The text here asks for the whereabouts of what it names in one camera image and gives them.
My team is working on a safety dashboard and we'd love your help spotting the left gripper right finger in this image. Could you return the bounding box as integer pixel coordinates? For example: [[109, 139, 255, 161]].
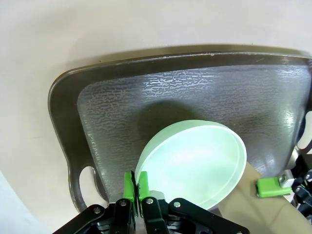
[[137, 170, 251, 234]]

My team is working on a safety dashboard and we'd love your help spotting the pale green bowl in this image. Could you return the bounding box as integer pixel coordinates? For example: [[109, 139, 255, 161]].
[[135, 118, 247, 211]]

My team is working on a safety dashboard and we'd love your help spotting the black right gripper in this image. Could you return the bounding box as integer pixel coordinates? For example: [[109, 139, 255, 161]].
[[255, 153, 312, 215]]

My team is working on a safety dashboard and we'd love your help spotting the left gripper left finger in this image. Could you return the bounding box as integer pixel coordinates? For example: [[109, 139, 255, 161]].
[[50, 171, 137, 234]]

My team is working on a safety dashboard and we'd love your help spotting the dark brown plastic tray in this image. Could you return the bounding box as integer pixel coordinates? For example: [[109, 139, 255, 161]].
[[48, 43, 312, 215]]

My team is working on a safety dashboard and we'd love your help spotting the tall brown cup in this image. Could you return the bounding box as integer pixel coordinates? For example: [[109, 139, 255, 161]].
[[214, 161, 312, 234]]

